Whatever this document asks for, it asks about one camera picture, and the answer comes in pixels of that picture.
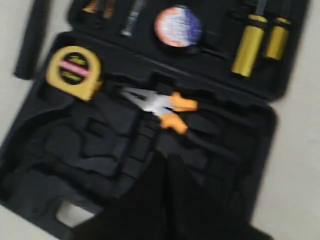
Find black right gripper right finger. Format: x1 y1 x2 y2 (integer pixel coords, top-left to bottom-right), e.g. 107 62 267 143
166 154 272 240

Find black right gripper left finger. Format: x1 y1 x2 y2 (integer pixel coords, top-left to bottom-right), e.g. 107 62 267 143
72 152 173 240

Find black electrical tape roll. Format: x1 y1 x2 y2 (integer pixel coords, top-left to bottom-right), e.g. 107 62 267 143
153 5 203 51

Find steel claw hammer black grip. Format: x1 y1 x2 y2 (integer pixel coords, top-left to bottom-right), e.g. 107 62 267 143
13 0 52 80

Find black plastic tool case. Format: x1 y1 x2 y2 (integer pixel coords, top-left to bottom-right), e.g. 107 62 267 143
0 0 309 240

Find yellow tape measure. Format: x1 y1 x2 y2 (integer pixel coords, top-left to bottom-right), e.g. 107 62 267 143
46 45 102 101

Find long yellow black screwdriver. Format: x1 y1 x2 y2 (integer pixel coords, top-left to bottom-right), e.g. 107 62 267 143
231 0 268 77

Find clear voltage tester screwdriver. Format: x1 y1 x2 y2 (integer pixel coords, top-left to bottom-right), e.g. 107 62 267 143
120 0 146 37

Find short yellow black screwdriver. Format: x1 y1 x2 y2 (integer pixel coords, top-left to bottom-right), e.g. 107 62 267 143
264 0 292 61

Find orange utility knife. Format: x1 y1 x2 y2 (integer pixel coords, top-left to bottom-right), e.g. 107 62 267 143
82 0 116 19

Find pliers with orange handles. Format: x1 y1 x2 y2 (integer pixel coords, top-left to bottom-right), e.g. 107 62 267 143
120 87 199 135

